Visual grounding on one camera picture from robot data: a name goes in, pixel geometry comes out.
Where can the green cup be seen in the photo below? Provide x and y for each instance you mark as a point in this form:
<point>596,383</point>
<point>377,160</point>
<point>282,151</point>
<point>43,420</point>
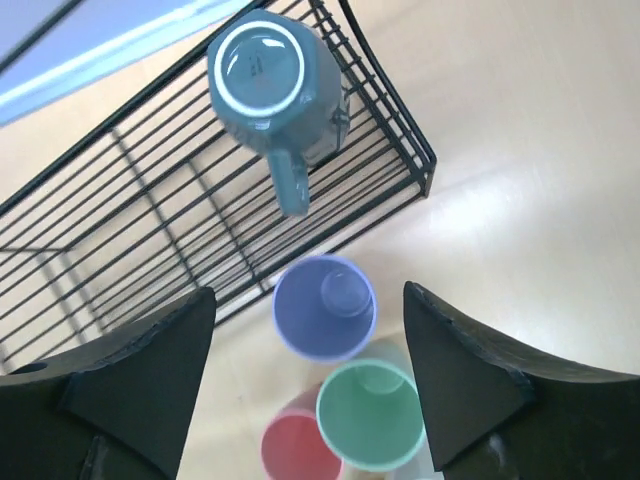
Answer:
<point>368,410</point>

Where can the red cup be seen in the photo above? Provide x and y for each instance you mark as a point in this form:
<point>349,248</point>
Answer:
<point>292,446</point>

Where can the black wire dish rack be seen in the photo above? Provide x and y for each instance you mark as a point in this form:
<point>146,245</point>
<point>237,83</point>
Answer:
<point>159,199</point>

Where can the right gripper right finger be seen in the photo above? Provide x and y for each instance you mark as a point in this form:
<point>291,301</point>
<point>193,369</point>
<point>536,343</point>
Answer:
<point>497,408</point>

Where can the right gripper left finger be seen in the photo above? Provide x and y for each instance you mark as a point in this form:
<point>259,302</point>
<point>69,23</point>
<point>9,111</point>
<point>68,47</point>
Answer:
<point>117,407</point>

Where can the purple cup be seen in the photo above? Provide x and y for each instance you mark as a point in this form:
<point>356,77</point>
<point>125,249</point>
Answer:
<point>324,308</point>

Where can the blue-grey mug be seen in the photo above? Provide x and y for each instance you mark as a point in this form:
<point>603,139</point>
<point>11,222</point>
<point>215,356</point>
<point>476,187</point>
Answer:
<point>278,90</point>

